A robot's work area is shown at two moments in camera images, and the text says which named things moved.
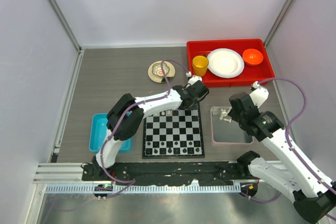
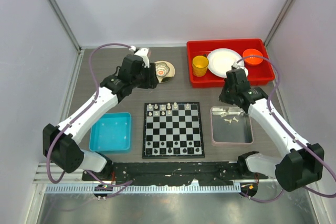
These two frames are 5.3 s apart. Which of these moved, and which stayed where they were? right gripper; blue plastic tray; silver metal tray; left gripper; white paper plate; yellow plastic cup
Moved: right gripper; left gripper
Stayed: blue plastic tray; white paper plate; yellow plastic cup; silver metal tray
